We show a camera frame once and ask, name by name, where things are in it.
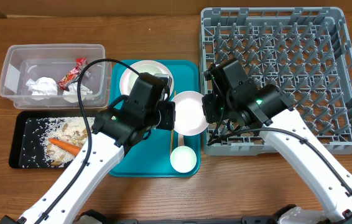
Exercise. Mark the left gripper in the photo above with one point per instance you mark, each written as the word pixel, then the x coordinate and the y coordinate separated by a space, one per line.
pixel 170 121

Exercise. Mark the white plastic fork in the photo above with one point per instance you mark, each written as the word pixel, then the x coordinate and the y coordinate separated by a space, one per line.
pixel 181 141

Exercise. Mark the small white round cup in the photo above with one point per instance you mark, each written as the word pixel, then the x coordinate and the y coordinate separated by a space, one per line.
pixel 183 159

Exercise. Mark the red snack wrapper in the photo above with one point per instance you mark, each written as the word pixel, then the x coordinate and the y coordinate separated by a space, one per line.
pixel 73 75

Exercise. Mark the black plastic tray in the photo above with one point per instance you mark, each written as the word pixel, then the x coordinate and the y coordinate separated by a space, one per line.
pixel 14 157

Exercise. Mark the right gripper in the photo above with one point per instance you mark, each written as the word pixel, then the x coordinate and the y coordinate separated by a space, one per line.
pixel 216 104

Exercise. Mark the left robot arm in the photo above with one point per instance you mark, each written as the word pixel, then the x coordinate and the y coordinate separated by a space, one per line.
pixel 114 132

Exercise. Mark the teal plastic tray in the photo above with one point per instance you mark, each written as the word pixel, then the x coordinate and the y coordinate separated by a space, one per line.
pixel 151 158

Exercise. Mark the white bowl with food scraps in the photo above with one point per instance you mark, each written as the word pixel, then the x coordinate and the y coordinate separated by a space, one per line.
pixel 189 117

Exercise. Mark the wooden chopstick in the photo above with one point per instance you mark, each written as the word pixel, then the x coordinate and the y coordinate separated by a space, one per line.
pixel 172 134

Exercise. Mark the clear plastic bin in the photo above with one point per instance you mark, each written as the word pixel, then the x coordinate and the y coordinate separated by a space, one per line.
pixel 24 62

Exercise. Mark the grey dish rack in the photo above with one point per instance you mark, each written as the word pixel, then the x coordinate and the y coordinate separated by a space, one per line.
pixel 305 51

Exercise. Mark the small white bowl on plate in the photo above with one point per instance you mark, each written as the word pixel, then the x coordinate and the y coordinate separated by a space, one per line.
pixel 146 68

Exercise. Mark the spilled rice and peanuts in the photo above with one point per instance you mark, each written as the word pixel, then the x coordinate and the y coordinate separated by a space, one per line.
pixel 38 152

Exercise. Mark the orange carrot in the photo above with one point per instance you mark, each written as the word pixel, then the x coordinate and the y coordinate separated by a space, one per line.
pixel 72 149

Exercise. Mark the white napkin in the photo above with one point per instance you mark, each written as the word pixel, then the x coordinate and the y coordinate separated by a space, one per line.
pixel 42 87
pixel 71 94

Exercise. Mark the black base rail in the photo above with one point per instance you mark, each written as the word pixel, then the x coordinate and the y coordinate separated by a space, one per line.
pixel 179 221

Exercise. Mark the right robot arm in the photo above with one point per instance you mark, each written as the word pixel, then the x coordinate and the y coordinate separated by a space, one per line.
pixel 269 113

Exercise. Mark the large white plate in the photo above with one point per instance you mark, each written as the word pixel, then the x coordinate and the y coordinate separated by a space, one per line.
pixel 128 77

